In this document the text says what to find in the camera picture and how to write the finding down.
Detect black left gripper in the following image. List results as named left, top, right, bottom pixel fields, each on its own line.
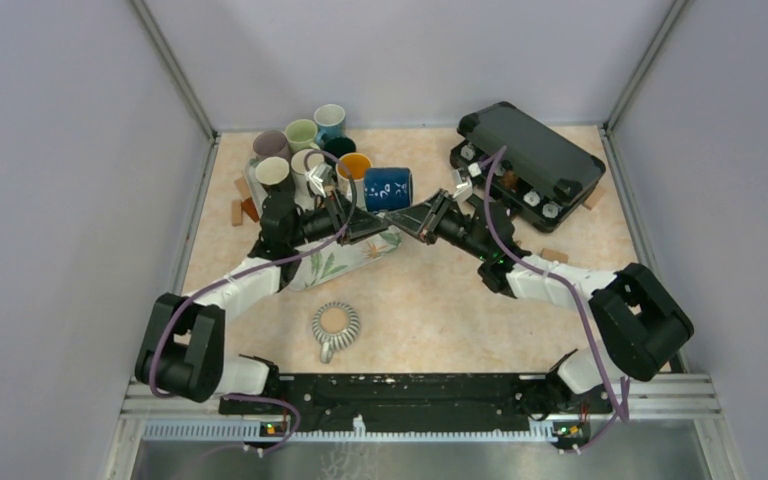
left=287, top=186, right=389, bottom=248

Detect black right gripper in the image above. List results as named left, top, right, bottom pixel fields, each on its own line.
left=386, top=189, right=490, bottom=262

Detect navy blue mug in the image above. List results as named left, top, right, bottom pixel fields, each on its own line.
left=363, top=167, right=413, bottom=212

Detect clear floral glass jar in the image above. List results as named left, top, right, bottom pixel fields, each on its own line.
left=337, top=152, right=372, bottom=209

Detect dark green mug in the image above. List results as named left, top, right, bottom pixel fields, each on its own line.
left=322, top=137, right=357, bottom=158

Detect white ribbed mug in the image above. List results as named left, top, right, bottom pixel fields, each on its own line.
left=290, top=149, right=325, bottom=210

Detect black mug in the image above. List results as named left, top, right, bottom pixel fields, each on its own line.
left=254, top=156, right=296, bottom=196

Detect light green mug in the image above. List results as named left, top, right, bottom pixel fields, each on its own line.
left=284, top=119, right=319, bottom=153

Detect light blue mug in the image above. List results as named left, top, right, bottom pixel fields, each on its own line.
left=313, top=104, right=346, bottom=144

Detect striped grey white mug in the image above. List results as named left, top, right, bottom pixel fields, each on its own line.
left=311, top=301, right=361, bottom=364

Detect lilac purple mug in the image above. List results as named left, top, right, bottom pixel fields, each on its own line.
left=252, top=130, right=292, bottom=161

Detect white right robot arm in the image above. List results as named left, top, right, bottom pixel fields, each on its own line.
left=384, top=190, right=695, bottom=412

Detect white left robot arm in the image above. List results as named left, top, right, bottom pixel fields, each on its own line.
left=134, top=192, right=389, bottom=414

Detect white floral tray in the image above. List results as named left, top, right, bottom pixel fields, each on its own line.
left=244, top=149, right=403, bottom=291

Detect wooden blocks beside tray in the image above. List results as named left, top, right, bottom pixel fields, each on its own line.
left=231, top=177, right=260, bottom=227

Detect black poker chip case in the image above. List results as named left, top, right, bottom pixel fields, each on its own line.
left=449, top=101, right=606, bottom=233

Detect wooden block behind case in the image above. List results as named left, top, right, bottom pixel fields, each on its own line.
left=582, top=185, right=607, bottom=210

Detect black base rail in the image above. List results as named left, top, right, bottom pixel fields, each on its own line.
left=218, top=368, right=613, bottom=433

